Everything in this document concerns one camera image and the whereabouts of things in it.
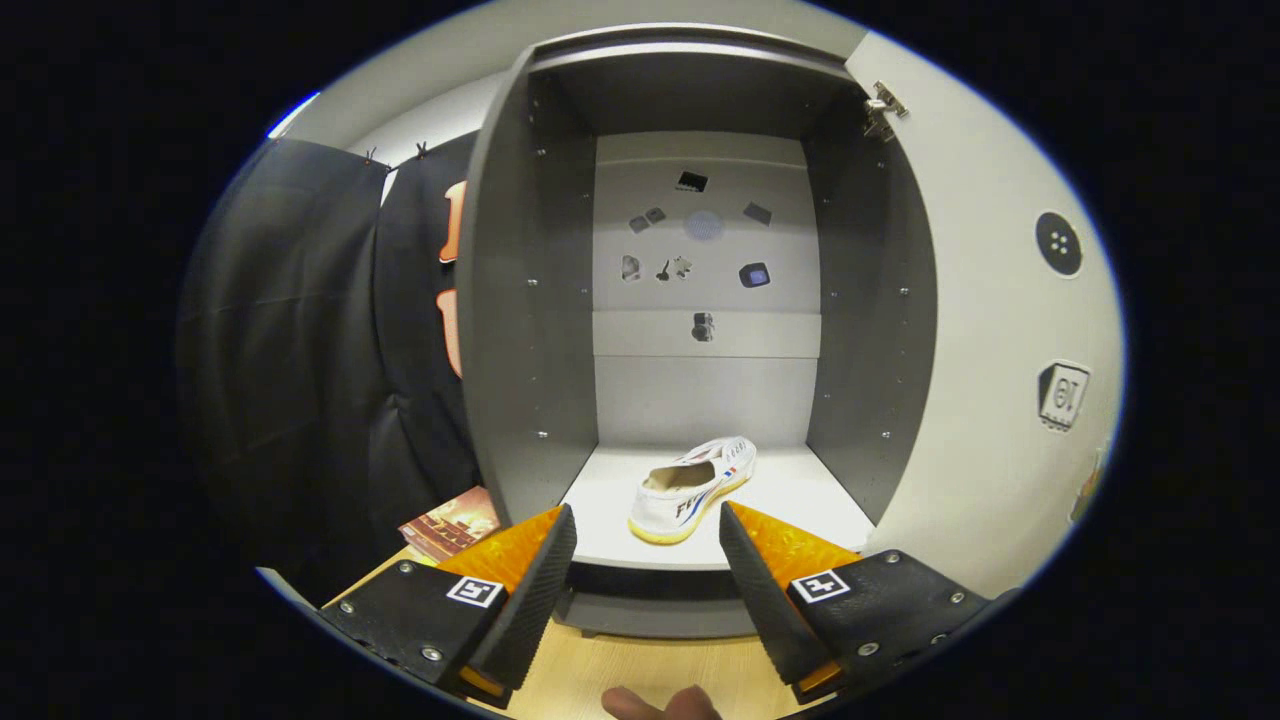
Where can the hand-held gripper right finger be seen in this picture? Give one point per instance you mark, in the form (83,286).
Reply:
(765,610)

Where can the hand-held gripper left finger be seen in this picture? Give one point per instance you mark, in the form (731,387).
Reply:
(530,610)

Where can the white canvas shoe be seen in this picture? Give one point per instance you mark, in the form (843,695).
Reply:
(680,490)

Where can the dark grey shoe cabinet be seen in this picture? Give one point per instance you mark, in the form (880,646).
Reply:
(870,350)

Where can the metal door hinge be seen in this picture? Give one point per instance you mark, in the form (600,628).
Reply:
(883,105)

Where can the brown book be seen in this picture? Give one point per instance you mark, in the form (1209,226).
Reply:
(455,525)

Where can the black backdrop cloth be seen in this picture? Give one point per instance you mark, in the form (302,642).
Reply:
(280,350)

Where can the small ceiling light panel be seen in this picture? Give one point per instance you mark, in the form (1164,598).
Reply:
(292,115)

